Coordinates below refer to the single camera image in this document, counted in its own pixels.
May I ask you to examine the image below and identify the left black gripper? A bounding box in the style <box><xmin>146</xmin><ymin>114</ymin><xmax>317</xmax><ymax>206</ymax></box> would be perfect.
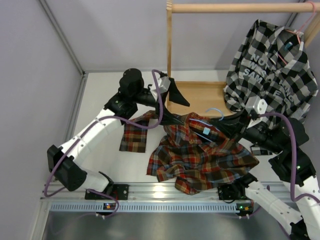
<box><xmin>131</xmin><ymin>77</ymin><xmax>189</xmax><ymax>125</ymax></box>

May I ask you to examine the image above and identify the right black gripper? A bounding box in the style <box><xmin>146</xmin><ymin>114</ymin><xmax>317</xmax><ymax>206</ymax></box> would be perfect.
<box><xmin>209</xmin><ymin>108</ymin><xmax>283</xmax><ymax>154</ymax></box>

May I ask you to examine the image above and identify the blue wire hanger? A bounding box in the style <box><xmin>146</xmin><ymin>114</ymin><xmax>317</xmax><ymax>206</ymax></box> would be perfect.
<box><xmin>189</xmin><ymin>107</ymin><xmax>225</xmax><ymax>142</ymax></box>

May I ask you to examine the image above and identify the red brown plaid shirt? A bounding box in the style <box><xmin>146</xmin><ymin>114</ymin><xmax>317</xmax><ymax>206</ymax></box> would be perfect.
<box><xmin>118</xmin><ymin>109</ymin><xmax>260</xmax><ymax>196</ymax></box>

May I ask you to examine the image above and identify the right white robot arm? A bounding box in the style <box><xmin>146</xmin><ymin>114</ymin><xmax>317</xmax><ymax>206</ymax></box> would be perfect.
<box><xmin>209</xmin><ymin>111</ymin><xmax>320</xmax><ymax>240</ymax></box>

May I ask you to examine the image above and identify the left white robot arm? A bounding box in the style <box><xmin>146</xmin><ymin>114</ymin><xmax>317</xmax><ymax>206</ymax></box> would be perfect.
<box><xmin>47</xmin><ymin>68</ymin><xmax>190</xmax><ymax>200</ymax></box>

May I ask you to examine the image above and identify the black white checkered shirt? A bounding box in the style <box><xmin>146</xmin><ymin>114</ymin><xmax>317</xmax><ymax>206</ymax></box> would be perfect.
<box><xmin>223</xmin><ymin>19</ymin><xmax>318</xmax><ymax>123</ymax></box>

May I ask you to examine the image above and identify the wooden clothes rack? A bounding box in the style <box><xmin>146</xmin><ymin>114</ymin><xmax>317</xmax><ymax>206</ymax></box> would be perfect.
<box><xmin>165</xmin><ymin>0</ymin><xmax>320</xmax><ymax>117</ymax></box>

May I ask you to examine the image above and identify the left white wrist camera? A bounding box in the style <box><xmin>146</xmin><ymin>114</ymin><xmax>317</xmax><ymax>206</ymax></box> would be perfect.
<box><xmin>158</xmin><ymin>72</ymin><xmax>171</xmax><ymax>94</ymax></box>

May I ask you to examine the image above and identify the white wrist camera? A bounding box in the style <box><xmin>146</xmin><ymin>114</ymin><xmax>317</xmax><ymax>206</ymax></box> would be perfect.
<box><xmin>158</xmin><ymin>72</ymin><xmax>171</xmax><ymax>94</ymax></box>
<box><xmin>245</xmin><ymin>96</ymin><xmax>268</xmax><ymax>117</ymax></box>

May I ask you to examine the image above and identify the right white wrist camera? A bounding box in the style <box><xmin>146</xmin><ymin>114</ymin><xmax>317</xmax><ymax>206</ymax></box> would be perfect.
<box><xmin>245</xmin><ymin>96</ymin><xmax>268</xmax><ymax>117</ymax></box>

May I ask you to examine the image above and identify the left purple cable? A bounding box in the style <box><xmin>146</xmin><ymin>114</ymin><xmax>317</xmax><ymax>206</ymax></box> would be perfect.
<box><xmin>44</xmin><ymin>69</ymin><xmax>169</xmax><ymax>197</ymax></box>

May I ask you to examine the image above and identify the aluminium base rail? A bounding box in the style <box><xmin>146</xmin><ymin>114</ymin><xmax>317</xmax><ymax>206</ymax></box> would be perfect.
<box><xmin>47</xmin><ymin>182</ymin><xmax>292</xmax><ymax>203</ymax></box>

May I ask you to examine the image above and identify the pink wire hanger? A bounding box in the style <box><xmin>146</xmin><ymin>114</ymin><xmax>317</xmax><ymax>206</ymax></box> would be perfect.
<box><xmin>273</xmin><ymin>1</ymin><xmax>320</xmax><ymax>72</ymax></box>

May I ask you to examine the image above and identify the perforated cable duct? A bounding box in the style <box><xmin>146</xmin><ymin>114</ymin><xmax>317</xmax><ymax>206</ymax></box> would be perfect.
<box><xmin>50</xmin><ymin>202</ymin><xmax>253</xmax><ymax>214</ymax></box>

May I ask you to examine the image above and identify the aluminium frame post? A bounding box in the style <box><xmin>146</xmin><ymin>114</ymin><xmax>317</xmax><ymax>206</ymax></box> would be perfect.
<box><xmin>37</xmin><ymin>0</ymin><xmax>86</xmax><ymax>76</ymax></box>

